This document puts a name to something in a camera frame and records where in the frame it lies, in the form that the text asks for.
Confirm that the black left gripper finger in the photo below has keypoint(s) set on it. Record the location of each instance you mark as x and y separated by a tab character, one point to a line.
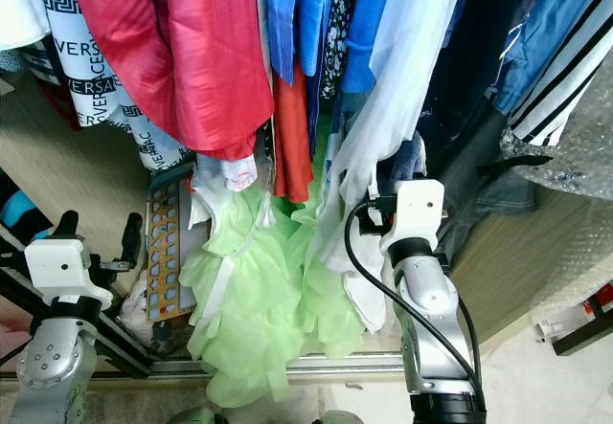
132	237
67	225

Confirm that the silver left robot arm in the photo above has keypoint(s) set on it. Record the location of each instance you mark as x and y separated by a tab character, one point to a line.
53	367

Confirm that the orange number puzzle board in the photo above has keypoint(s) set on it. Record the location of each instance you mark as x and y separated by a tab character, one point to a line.
168	252

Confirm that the blue black striped cloth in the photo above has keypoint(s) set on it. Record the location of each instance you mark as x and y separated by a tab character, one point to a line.
19	215

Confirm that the light wooden wardrobe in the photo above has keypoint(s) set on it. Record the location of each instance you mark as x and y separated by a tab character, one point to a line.
96	156

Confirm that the orange-red hanging garment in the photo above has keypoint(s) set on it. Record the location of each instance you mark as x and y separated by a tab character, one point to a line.
292	146

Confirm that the dark grey folded garment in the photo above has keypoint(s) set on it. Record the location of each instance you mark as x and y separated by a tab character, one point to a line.
498	194

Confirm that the light green tulle dress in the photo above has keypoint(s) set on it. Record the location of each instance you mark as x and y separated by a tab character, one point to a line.
249	300

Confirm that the black hanging garment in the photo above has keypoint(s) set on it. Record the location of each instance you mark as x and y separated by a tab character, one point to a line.
469	79

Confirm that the white sheer hanging garment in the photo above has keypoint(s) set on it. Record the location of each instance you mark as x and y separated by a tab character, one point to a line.
412	51

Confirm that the white Versace print shirt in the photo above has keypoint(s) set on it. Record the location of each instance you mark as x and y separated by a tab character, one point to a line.
86	51

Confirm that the black white floral dress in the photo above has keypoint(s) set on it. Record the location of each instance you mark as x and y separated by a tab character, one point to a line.
340	41

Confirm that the royal blue hanging garment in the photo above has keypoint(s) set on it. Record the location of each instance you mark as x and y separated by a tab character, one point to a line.
369	32

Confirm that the red hanging garment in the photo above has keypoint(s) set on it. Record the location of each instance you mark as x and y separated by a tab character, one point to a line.
182	51

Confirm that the silver right robot leg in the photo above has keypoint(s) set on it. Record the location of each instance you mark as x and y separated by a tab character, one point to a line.
343	418

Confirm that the silver bubble wrap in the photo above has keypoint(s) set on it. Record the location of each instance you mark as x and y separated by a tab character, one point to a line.
579	161

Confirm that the white red plastic item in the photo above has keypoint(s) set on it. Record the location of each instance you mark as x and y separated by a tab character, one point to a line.
560	326

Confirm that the blue striped hanging shirt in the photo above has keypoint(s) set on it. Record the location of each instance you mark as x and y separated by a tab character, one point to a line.
297	12

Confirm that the black white striped garment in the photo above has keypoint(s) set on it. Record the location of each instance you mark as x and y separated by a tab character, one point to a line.
565	89

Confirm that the black metal bar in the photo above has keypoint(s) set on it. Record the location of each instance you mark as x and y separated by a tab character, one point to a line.
589	336

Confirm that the blue denim garment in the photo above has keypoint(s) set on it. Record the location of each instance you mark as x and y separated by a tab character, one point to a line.
556	22

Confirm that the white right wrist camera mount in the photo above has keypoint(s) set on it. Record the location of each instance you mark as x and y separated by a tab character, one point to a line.
417	209

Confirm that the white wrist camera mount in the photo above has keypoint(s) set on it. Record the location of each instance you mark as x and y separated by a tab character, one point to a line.
417	209
62	266

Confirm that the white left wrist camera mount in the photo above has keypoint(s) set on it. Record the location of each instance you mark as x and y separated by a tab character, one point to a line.
62	266

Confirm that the metal wardrobe door rail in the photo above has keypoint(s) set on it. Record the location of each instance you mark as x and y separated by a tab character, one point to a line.
306	365

